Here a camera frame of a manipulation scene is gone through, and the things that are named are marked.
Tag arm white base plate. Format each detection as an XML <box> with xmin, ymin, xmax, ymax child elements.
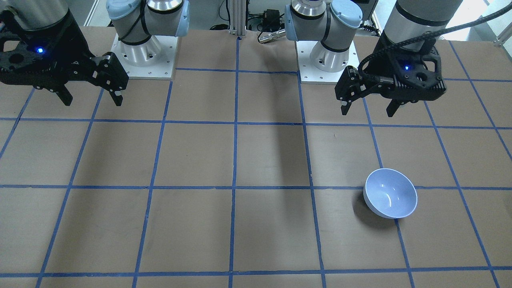
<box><xmin>296</xmin><ymin>41</ymin><xmax>360</xmax><ymax>84</ymax></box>
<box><xmin>111</xmin><ymin>35</ymin><xmax>180</xmax><ymax>80</ymax></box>

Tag blue bowl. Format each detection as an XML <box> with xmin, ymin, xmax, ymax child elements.
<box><xmin>363</xmin><ymin>168</ymin><xmax>418</xmax><ymax>219</ymax></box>

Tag silver metal cylinder connector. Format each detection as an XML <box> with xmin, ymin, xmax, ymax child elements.
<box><xmin>257</xmin><ymin>29</ymin><xmax>286</xmax><ymax>44</ymax></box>

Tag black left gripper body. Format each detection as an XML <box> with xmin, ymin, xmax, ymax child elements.
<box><xmin>372</xmin><ymin>39</ymin><xmax>447</xmax><ymax>101</ymax></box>

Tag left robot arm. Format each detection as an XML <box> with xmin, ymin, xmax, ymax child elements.
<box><xmin>284</xmin><ymin>0</ymin><xmax>461</xmax><ymax>117</ymax></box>

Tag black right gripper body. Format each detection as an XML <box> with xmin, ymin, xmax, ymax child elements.
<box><xmin>1</xmin><ymin>10</ymin><xmax>96</xmax><ymax>89</ymax></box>

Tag aluminium frame post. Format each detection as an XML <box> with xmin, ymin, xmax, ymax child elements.
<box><xmin>226</xmin><ymin>0</ymin><xmax>247</xmax><ymax>40</ymax></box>

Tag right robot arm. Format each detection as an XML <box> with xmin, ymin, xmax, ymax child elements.
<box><xmin>1</xmin><ymin>0</ymin><xmax>190</xmax><ymax>106</ymax></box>

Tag black power adapter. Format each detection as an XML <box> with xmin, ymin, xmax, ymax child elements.
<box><xmin>262</xmin><ymin>9</ymin><xmax>280</xmax><ymax>27</ymax></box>

